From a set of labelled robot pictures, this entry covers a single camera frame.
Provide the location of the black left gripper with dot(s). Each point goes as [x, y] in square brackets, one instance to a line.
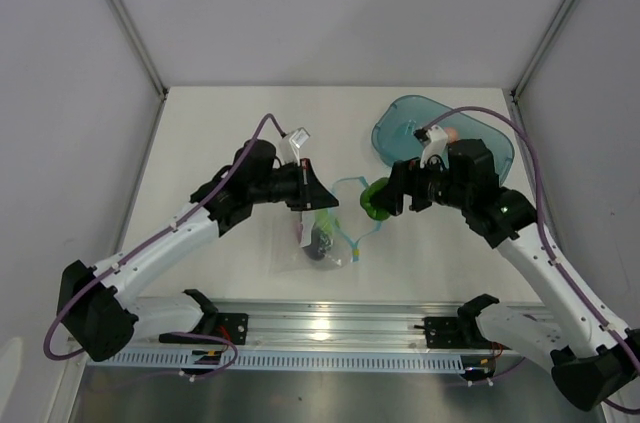
[310, 194]

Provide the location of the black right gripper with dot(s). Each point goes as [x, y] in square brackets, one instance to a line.
[406, 178]

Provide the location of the green toy bell pepper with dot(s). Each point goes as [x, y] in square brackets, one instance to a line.
[373, 211]

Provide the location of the clear zip bag teal zipper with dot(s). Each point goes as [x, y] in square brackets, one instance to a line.
[351, 227]

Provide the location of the purple toy eggplant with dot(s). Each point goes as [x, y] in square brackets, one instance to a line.
[315, 245]

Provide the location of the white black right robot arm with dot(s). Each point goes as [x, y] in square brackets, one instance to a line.
[589, 352]

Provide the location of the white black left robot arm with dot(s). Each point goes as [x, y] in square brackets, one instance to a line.
[101, 306]

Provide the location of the teal plastic tray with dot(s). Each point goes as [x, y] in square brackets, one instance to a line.
[413, 123]

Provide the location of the pink toy egg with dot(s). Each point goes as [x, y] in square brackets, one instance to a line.
[452, 134]

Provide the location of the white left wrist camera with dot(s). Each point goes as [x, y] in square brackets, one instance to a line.
[291, 144]

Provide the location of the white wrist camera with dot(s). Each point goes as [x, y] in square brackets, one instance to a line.
[434, 141]
[291, 144]

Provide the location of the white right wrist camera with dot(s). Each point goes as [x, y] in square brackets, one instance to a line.
[434, 141]

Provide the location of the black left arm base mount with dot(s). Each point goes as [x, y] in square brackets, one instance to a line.
[232, 327]

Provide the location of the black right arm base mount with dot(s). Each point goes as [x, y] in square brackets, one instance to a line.
[460, 331]

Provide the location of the white slotted cable duct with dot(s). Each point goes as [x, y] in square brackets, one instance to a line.
[194, 359]

